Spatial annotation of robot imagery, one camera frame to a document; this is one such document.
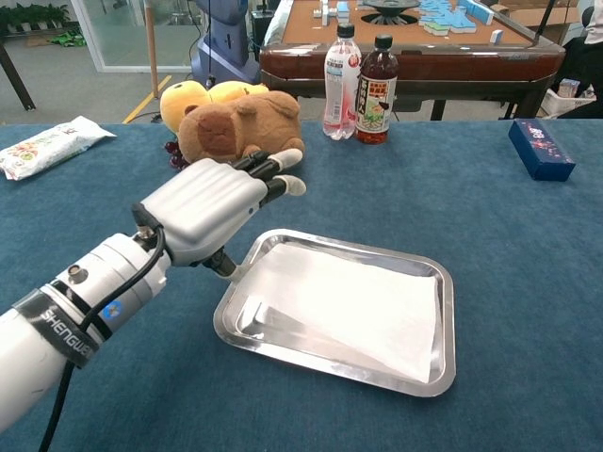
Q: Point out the blue mahjong tile pile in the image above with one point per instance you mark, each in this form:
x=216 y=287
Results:
x=447 y=19

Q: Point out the black table leg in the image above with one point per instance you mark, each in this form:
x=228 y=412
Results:
x=16 y=80

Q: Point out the dark tea bottle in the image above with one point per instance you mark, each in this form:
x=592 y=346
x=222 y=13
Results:
x=374 y=103

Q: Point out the brown mahjong table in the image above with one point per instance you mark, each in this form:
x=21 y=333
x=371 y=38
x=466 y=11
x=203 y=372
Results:
x=424 y=61

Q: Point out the black tripod stand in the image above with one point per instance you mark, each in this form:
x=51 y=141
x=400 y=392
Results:
x=544 y=21

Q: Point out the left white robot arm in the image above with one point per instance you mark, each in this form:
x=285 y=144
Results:
x=56 y=329

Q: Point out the blue rectangular box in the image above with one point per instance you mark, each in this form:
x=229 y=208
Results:
x=537 y=146

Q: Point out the green floor cloth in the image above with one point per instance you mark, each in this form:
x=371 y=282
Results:
x=68 y=38

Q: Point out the standing blue-white mahjong tiles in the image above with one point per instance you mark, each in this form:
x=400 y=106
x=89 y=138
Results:
x=330 y=10

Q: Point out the white paper towel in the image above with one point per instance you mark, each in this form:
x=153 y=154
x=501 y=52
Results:
x=348 y=306

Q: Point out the dark purple grape bunch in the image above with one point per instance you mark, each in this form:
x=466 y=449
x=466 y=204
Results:
x=175 y=153

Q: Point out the yellow duck plush toy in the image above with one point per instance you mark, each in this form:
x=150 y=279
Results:
x=181 y=101

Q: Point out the black mahjong table dial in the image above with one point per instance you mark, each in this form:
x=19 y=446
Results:
x=390 y=11

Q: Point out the seated person in black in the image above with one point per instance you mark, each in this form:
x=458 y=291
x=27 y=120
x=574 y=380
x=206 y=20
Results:
x=589 y=56

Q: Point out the silver metal tray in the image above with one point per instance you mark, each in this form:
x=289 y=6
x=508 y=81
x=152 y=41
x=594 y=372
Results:
x=235 y=301

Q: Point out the white snack bag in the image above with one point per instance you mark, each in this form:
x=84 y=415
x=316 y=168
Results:
x=47 y=146

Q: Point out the white plastic basket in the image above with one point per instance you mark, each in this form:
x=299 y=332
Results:
x=563 y=101

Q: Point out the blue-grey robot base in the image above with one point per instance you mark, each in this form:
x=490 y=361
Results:
x=226 y=47

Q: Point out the single blue-white mahjong tile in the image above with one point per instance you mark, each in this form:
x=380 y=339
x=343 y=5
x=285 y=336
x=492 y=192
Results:
x=496 y=36

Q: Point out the green potted plants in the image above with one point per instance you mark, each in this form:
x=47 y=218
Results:
x=33 y=16

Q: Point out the brown capybara plush toy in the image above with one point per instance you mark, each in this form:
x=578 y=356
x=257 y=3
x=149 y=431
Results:
x=221 y=127

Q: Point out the wooden pole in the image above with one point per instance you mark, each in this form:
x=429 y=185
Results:
x=151 y=47

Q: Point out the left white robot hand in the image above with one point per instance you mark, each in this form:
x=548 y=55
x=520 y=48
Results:
x=207 y=202

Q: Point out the clear pink-label water bottle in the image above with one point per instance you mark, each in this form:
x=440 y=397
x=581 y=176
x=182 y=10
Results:
x=339 y=94

